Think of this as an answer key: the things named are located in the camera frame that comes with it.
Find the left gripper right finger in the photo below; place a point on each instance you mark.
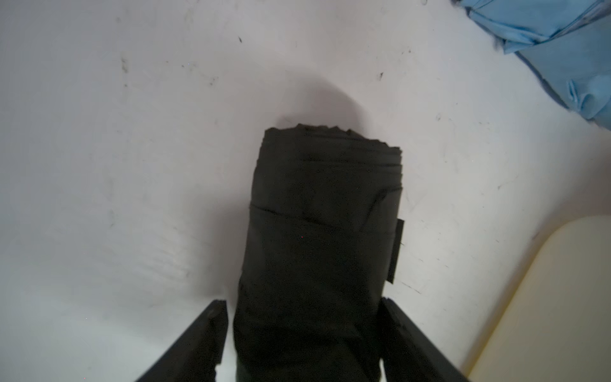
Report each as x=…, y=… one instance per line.
x=407, y=354

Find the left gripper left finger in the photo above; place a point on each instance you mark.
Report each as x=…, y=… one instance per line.
x=195, y=355

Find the black umbrella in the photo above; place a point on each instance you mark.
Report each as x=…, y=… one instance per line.
x=322, y=225

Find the blue umbrella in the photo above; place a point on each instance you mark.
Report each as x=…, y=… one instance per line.
x=565, y=43

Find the cream plastic storage box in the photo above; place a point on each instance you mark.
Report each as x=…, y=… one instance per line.
x=557, y=325

